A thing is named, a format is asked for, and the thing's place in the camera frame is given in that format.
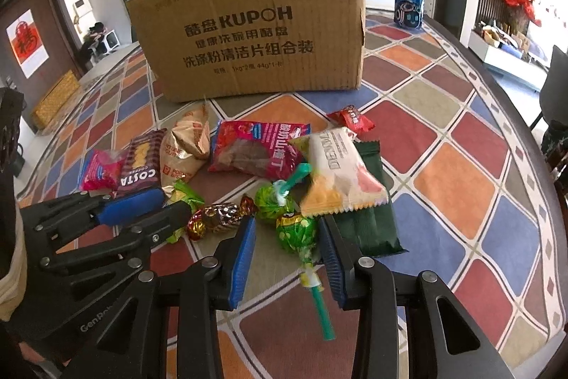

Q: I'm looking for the yellow green candy wrapper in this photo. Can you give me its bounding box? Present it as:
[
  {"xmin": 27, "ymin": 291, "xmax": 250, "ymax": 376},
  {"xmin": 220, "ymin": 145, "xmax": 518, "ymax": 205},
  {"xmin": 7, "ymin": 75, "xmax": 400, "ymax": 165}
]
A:
[{"xmin": 163, "ymin": 179, "xmax": 206, "ymax": 244}]

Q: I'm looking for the gold brown wrapped candy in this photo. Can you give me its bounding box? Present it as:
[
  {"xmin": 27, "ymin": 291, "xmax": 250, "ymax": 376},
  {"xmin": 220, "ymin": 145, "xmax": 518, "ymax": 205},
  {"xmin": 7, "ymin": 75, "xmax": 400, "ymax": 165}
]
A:
[{"xmin": 187, "ymin": 194, "xmax": 258, "ymax": 242}]

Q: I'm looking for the brown Costa biscuit packet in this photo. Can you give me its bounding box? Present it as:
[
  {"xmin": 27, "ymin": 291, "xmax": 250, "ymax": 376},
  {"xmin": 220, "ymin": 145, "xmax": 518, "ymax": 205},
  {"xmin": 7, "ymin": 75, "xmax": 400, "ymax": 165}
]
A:
[{"xmin": 116, "ymin": 129, "xmax": 166, "ymax": 197}]

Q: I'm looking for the tan paper snack bag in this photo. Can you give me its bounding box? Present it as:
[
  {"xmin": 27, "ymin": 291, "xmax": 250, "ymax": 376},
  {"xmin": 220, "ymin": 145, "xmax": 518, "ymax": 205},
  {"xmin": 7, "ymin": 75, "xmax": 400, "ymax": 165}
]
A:
[{"xmin": 160, "ymin": 103, "xmax": 211, "ymax": 194}]

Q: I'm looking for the pink snack packet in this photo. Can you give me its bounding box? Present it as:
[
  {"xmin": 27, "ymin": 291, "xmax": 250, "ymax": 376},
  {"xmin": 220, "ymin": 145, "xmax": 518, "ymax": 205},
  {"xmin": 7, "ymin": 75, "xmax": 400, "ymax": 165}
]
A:
[{"xmin": 80, "ymin": 149, "xmax": 126, "ymax": 191}]

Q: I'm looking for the green lollipop upper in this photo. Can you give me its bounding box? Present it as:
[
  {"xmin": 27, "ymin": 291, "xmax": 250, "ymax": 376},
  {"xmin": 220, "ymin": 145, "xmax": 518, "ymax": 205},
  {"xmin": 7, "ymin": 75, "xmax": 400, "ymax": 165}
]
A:
[{"xmin": 254, "ymin": 163, "xmax": 312, "ymax": 224}]

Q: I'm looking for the green lollipop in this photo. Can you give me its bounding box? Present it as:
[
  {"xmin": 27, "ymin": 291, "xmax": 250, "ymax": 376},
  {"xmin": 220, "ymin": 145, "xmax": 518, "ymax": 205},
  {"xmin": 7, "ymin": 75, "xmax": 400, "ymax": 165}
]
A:
[
  {"xmin": 275, "ymin": 212, "xmax": 336, "ymax": 341},
  {"xmin": 254, "ymin": 163, "xmax": 312, "ymax": 224}
]

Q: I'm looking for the red hawthorn snack bag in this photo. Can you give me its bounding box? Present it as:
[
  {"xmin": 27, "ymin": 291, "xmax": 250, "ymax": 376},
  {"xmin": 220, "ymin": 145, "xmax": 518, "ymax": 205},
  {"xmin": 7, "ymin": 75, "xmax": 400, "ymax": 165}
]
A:
[{"xmin": 208, "ymin": 120, "xmax": 311, "ymax": 181}]

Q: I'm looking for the green lollipop lower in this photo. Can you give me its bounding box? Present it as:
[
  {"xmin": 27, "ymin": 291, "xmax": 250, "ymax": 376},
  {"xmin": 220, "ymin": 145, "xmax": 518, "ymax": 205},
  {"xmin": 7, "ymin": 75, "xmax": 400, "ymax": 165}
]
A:
[{"xmin": 275, "ymin": 212, "xmax": 336, "ymax": 341}]

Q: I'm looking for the dark green snack packet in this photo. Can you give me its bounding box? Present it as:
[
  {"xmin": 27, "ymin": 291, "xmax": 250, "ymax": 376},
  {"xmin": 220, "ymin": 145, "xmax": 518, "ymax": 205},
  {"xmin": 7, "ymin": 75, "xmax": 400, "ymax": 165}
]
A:
[{"xmin": 334, "ymin": 140, "xmax": 405, "ymax": 257}]

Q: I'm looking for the woven yellow doormat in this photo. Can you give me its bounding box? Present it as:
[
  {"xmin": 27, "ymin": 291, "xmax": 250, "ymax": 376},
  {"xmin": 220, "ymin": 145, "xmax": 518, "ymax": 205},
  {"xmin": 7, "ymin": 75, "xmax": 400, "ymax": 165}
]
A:
[{"xmin": 31, "ymin": 70, "xmax": 81, "ymax": 130}]

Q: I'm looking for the brown door with red poster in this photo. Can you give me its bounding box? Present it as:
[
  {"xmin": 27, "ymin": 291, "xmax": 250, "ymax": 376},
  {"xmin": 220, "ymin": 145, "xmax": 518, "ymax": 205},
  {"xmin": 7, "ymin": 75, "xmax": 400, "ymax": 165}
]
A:
[{"xmin": 1, "ymin": 0, "xmax": 86, "ymax": 132}]

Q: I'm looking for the white Denma wafer packet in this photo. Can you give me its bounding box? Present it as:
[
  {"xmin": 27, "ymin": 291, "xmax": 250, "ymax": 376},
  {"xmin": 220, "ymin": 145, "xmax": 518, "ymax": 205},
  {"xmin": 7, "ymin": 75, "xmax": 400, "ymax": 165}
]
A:
[{"xmin": 289, "ymin": 127, "xmax": 388, "ymax": 217}]

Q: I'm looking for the colourful checkered tablecloth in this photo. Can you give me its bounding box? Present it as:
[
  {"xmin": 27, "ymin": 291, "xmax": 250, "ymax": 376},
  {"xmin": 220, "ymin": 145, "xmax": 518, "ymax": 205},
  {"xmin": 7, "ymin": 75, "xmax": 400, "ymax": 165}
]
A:
[{"xmin": 14, "ymin": 9, "xmax": 568, "ymax": 379}]

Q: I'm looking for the small red snack packet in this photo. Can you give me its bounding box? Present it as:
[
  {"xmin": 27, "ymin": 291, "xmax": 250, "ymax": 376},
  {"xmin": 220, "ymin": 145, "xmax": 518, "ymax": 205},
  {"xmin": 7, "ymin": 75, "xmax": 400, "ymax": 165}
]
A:
[{"xmin": 326, "ymin": 105, "xmax": 376, "ymax": 135}]

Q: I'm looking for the brown cardboard box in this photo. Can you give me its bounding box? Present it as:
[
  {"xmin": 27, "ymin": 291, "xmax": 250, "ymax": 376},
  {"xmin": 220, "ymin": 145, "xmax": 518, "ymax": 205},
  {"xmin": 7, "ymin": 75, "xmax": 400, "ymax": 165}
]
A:
[{"xmin": 127, "ymin": 0, "xmax": 365, "ymax": 102}]

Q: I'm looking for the dark chair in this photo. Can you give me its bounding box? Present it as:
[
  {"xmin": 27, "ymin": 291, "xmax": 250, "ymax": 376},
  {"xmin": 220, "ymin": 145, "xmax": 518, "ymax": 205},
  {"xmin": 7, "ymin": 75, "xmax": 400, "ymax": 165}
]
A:
[{"xmin": 530, "ymin": 45, "xmax": 568, "ymax": 130}]

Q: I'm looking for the white low shelf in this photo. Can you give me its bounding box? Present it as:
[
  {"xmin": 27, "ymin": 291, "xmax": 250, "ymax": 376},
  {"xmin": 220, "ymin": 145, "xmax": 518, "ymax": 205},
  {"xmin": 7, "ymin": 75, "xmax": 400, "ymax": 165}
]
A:
[{"xmin": 468, "ymin": 31, "xmax": 548, "ymax": 91}]

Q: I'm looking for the blue Pepsi can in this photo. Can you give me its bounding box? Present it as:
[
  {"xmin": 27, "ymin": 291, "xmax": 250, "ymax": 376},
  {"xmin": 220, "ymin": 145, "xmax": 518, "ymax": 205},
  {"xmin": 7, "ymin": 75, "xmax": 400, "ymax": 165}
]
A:
[{"xmin": 394, "ymin": 0, "xmax": 425, "ymax": 29}]

